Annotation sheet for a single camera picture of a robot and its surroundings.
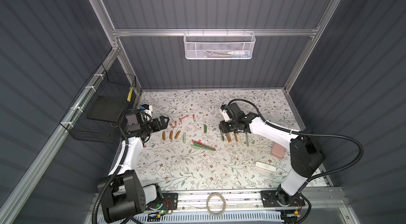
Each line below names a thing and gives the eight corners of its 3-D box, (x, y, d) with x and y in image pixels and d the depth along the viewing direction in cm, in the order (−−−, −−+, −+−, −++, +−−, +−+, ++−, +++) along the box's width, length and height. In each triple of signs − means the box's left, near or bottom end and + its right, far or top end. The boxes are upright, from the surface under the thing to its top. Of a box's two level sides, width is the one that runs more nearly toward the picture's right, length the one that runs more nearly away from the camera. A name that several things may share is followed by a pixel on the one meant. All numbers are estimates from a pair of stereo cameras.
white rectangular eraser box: (254, 167, 85) (256, 165, 82) (255, 162, 87) (256, 160, 84) (273, 173, 83) (276, 171, 80) (274, 168, 84) (276, 167, 82)
